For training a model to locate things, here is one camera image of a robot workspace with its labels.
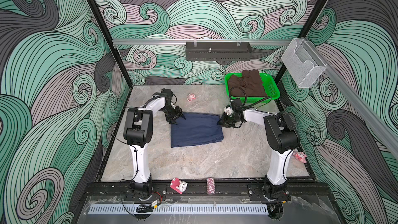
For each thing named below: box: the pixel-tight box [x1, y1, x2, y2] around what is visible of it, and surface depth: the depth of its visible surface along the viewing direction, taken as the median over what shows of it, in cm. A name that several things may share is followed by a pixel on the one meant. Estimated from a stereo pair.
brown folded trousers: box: [228, 69, 268, 97], surface depth 113 cm
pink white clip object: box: [169, 177, 188, 195], surface depth 71 cm
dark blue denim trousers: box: [170, 112, 224, 149], surface depth 93 cm
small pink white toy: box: [187, 92, 196, 103], surface depth 113 cm
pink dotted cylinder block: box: [206, 176, 216, 195], surface depth 74 cm
